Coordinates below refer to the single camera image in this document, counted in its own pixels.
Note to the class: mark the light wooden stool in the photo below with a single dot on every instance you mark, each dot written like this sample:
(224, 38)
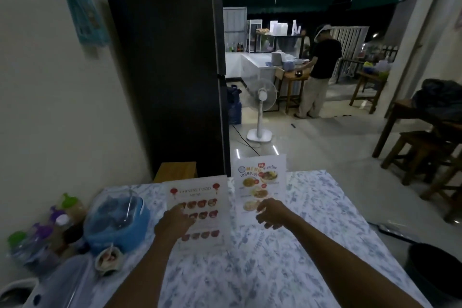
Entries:
(176, 171)

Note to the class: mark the green cap clear bottle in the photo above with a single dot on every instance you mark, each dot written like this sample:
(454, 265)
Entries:
(18, 242)

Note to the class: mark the white appliance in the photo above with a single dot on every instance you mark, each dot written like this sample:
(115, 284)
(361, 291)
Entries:
(18, 293)

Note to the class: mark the white standing fan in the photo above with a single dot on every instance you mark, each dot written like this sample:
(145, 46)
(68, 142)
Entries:
(260, 96)

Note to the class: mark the white counter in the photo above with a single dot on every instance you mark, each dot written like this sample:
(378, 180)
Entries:
(256, 66)

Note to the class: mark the person's right hand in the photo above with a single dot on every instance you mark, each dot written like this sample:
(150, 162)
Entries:
(276, 212)

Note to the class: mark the stack of grey buckets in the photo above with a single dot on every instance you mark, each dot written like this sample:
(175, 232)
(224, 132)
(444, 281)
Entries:
(277, 58)

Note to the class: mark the person's left forearm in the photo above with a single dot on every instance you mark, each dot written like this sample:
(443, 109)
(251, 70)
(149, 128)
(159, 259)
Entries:
(144, 271)

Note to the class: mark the blue gas cylinder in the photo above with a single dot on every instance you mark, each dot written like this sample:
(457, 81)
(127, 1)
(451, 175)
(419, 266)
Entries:
(234, 107)

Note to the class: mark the black bin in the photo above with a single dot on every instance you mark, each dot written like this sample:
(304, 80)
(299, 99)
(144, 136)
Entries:
(436, 275)

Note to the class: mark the red lantern menu stand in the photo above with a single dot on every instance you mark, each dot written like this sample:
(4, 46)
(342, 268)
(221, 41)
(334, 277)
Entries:
(207, 210)

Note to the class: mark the blue container with clear lid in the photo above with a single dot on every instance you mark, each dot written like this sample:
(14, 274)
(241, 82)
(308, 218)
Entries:
(115, 221)

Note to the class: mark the dark wooden stool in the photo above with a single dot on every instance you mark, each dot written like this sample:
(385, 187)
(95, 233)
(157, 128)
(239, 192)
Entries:
(445, 181)
(415, 145)

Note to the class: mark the green cap sauce bottle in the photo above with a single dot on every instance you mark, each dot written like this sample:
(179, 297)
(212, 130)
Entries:
(72, 208)

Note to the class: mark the white slatted gate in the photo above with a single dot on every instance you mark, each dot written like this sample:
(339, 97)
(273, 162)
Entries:
(352, 48)

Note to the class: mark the small wooden side table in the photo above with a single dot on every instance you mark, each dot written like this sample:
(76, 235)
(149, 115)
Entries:
(294, 80)

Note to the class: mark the purple cap sauce bottle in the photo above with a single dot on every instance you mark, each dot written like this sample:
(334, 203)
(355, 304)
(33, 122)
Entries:
(57, 226)

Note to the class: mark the dark wooden table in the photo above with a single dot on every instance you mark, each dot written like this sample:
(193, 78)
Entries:
(397, 109)

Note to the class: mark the row of drink bottles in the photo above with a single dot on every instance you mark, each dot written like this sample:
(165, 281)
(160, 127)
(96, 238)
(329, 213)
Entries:
(235, 47)

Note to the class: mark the orange food photo menu stand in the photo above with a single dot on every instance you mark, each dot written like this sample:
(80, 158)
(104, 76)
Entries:
(258, 181)

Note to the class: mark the person's right thumb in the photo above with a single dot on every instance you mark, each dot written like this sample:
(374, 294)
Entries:
(260, 207)

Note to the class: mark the white metal shelf frame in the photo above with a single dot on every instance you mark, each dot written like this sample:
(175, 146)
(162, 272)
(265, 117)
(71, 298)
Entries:
(254, 35)

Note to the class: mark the light wooden table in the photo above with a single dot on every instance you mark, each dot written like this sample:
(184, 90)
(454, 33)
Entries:
(368, 84)

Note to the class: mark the blue wall poster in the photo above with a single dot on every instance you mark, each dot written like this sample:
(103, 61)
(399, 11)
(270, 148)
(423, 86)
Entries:
(85, 11)

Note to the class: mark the person's right forearm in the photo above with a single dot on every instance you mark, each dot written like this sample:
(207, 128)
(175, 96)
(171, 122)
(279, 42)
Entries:
(339, 264)

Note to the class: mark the small condiment bowl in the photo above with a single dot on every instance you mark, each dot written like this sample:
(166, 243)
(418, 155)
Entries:
(108, 259)

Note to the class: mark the black bag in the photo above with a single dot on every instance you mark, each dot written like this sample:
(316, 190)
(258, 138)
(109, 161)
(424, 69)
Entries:
(438, 98)

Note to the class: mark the black refrigerator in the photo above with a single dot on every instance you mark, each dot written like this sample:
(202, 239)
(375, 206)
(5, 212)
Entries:
(166, 80)

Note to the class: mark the person's left fingers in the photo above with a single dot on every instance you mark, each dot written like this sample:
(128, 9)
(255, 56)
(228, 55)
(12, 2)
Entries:
(181, 208)

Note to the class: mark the blue floral tablecloth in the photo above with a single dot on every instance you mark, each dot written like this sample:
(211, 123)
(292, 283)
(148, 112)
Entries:
(274, 275)

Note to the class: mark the white box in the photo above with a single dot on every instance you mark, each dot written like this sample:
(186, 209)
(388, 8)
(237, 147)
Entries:
(278, 27)

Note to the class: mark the person's left hand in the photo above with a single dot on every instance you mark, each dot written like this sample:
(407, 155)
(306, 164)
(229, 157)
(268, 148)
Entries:
(172, 226)

